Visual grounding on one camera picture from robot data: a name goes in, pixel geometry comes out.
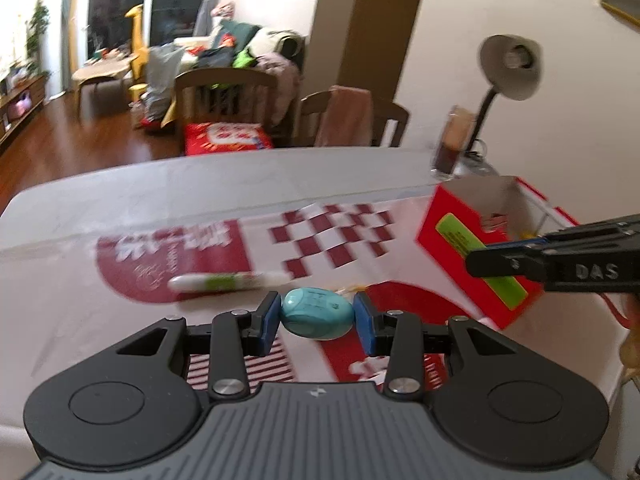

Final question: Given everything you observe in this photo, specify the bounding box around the cluttered sofa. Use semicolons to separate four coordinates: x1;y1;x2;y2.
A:
175;20;307;92

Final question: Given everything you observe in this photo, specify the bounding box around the teal egg-shaped case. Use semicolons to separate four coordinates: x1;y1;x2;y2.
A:
280;287;355;341

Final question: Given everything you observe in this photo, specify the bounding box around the grey desk lamp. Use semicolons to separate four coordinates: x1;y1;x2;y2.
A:
457;35;543;178

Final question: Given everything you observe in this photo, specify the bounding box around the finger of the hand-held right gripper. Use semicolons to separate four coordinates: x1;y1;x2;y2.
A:
485;219;627;252
465;244;551;282

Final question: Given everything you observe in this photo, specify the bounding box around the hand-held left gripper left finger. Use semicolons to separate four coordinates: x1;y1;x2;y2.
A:
115;290;282;401

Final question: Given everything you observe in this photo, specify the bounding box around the yellow giraffe toy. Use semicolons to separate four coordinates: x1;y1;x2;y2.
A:
125;4;151;106

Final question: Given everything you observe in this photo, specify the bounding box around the wooden slatted chair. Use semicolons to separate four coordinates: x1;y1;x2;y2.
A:
174;67;278;153

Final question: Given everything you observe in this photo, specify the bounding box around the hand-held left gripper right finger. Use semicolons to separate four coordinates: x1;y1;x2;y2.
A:
353;292;508;401

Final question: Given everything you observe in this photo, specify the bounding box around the brown glass jar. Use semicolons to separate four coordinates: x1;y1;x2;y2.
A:
431;106;476;178

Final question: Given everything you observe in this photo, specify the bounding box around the red white striped bag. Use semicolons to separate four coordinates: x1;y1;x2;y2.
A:
186;335;297;392

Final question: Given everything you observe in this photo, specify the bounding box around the green house plant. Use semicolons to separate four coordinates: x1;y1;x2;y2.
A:
25;2;51;66

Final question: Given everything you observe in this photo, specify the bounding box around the red cardboard box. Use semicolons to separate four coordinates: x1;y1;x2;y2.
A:
417;176;581;331

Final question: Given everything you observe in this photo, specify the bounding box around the wooden low console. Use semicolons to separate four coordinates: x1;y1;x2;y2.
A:
0;75;48;147

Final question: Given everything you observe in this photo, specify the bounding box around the pink cloth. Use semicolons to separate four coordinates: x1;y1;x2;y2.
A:
314;85;373;148

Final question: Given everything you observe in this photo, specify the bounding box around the grey plastic bag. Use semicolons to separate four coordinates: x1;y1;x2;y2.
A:
144;45;185;132

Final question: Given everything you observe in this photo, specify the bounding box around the person's right hand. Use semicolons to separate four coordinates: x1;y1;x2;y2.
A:
617;292;640;386

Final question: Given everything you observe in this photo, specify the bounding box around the red white printed tablecloth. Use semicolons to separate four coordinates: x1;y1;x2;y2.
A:
0;147;626;431

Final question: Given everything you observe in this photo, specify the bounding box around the red printed sack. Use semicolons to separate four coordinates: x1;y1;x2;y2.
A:
182;121;274;157

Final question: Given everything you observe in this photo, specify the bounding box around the wooden coffee table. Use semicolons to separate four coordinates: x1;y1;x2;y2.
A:
72;55;136;111

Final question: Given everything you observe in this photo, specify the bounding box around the white green tube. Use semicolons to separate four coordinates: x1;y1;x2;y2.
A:
167;269;291;295

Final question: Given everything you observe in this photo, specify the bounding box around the glass balcony door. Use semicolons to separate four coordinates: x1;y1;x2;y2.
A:
85;0;203;58

